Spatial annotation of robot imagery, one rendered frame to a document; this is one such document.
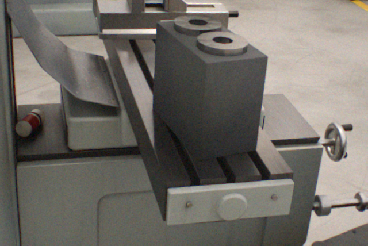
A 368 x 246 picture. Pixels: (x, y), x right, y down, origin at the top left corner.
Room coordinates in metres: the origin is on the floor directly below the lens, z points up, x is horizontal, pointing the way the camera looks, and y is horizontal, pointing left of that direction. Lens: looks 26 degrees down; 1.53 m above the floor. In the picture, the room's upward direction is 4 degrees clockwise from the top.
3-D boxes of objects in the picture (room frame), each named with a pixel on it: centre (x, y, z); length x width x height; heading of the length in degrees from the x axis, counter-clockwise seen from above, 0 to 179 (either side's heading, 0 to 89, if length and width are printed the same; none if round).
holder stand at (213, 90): (1.08, -0.03, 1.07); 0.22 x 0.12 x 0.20; 26
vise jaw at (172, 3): (1.66, 0.06, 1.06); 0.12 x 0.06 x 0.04; 13
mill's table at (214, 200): (1.49, 0.07, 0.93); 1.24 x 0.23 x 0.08; 15
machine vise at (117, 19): (1.65, 0.08, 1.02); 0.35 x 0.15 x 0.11; 103
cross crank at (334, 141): (1.62, -0.41, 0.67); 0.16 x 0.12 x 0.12; 105
